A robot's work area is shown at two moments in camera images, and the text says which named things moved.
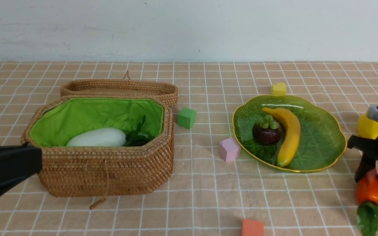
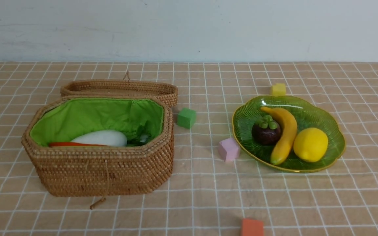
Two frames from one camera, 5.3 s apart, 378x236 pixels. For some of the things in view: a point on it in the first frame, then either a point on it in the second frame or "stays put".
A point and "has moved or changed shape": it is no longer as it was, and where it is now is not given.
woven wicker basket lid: [126, 87] stays put
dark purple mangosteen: [266, 131] stays put
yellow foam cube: [280, 89] stays put
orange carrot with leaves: [369, 213] to [70, 144]
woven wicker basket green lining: [60, 118] stays put
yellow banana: [293, 138] has moved or changed shape
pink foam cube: [229, 149] stays put
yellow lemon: [367, 128] to [310, 144]
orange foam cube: [252, 228] stays put
